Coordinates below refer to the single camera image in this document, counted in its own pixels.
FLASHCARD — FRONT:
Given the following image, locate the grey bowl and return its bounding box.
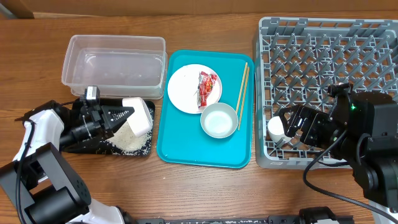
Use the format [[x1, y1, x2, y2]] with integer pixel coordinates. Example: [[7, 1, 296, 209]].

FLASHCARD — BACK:
[[200, 103, 238, 139]]

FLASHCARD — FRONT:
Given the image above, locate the pile of rice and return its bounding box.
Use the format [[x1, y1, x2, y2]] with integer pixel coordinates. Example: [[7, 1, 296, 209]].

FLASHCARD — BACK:
[[104, 122, 153, 156]]

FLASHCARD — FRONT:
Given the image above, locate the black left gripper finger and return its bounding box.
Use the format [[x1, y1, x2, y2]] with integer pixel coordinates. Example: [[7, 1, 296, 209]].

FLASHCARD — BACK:
[[101, 105, 134, 118], [105, 118, 127, 133]]

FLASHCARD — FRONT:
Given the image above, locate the black tray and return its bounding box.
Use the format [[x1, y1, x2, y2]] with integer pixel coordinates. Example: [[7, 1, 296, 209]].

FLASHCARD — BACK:
[[63, 97, 155, 157]]

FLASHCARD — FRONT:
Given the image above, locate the large white plate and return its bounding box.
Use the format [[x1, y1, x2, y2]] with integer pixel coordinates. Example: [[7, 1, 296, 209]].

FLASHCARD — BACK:
[[167, 64, 223, 114]]

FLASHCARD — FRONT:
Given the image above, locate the red snack wrapper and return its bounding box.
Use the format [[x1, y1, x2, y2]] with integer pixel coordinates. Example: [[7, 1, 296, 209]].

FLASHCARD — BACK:
[[197, 72, 218, 108]]

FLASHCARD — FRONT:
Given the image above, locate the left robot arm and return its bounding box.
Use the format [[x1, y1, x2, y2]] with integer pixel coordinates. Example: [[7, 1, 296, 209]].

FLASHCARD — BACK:
[[1, 100, 135, 223]]

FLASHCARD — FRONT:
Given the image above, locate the small pink bowl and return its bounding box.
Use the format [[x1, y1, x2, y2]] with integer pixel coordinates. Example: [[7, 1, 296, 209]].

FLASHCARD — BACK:
[[122, 97, 153, 138]]

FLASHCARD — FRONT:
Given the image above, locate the wooden chopstick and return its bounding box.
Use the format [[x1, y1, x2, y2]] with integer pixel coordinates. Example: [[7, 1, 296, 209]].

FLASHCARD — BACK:
[[236, 62, 248, 113], [238, 66, 250, 131]]

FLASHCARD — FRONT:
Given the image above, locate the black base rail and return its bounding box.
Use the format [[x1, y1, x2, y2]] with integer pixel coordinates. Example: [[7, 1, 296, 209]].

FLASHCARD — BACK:
[[136, 207, 355, 224]]

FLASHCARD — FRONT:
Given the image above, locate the clear plastic bin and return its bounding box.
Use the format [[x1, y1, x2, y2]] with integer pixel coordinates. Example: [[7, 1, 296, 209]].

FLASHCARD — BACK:
[[61, 35, 167, 100]]

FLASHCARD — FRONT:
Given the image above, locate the teal serving tray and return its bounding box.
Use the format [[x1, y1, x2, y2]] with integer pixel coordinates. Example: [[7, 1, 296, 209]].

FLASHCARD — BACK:
[[156, 50, 254, 169]]

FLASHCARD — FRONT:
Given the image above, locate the white cup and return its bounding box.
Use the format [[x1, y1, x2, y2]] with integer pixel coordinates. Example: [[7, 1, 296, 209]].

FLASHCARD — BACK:
[[267, 116, 292, 143]]

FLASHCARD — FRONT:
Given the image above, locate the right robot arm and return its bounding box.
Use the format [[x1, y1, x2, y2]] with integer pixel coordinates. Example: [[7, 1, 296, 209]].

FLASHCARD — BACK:
[[278, 83, 397, 223]]

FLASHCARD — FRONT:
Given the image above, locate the grey dishwasher rack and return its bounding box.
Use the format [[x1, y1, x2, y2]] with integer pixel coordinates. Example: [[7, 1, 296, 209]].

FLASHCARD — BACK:
[[254, 17, 397, 170]]

